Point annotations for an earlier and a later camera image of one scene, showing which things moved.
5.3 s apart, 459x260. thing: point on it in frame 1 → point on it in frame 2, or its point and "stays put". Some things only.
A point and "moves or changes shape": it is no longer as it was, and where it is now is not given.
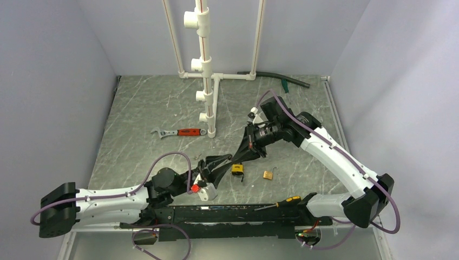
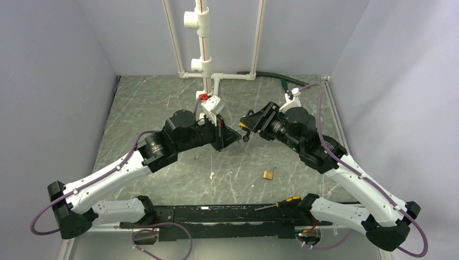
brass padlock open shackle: [269, 175] stays put
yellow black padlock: [237, 169] moves or changes shape
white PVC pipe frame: [199, 19] stays put
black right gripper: [244, 153] → [253, 121]
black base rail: [228, 221] stays put
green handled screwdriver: [284, 83] stays put
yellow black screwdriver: [289, 201] stays put
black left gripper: [214, 176] → [225, 136]
